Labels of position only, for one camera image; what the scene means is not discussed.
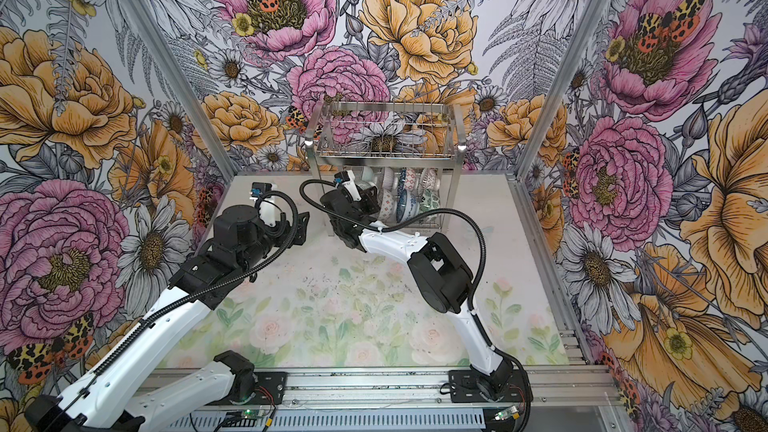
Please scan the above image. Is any mint green lined bowl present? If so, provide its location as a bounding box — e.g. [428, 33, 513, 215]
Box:
[362, 166, 383, 190]

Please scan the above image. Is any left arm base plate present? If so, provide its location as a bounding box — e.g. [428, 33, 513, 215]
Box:
[208, 371, 288, 407]

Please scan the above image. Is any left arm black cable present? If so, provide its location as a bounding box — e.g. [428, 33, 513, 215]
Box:
[83, 190, 300, 379]

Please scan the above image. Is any blue geometric pattern bowl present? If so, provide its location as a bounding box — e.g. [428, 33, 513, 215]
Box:
[399, 168, 420, 195]

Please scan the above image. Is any green leaf pattern bowl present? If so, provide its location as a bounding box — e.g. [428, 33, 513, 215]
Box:
[419, 189, 441, 224]

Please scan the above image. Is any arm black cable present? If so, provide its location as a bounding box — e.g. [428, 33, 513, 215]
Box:
[298, 178, 534, 432]
[83, 190, 300, 379]

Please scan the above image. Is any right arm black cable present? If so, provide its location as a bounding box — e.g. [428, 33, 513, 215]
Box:
[298, 178, 534, 432]

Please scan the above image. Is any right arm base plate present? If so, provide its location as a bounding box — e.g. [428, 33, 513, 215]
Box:
[447, 368, 533, 403]

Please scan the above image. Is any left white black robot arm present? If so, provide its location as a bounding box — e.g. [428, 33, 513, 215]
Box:
[24, 205, 309, 431]

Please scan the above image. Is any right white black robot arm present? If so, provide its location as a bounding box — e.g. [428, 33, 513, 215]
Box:
[306, 173, 516, 401]

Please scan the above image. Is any aluminium frame post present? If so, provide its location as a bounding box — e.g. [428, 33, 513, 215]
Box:
[118, 0, 238, 182]
[515, 0, 611, 182]

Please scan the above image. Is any aluminium front rail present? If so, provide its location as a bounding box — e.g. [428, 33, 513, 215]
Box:
[107, 364, 622, 412]

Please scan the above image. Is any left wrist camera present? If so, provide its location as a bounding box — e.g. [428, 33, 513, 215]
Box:
[250, 182, 273, 199]

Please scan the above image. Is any white vented cable duct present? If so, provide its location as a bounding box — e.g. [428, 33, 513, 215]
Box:
[162, 408, 486, 431]

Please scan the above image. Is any steel two-tier dish rack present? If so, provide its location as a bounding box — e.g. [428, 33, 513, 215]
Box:
[302, 101, 467, 207]

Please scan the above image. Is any right aluminium frame post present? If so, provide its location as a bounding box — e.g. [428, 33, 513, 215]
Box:
[515, 0, 611, 182]

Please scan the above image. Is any blue floral pattern bowl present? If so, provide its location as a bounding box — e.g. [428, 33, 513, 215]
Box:
[395, 190, 420, 223]

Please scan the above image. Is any left aluminium frame post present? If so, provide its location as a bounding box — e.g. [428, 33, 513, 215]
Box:
[118, 0, 238, 182]

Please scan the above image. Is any white bowl maroon pattern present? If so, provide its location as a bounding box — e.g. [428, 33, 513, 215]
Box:
[419, 168, 440, 191]

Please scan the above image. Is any grey green patterned bowl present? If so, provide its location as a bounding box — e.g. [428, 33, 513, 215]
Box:
[381, 167, 401, 195]

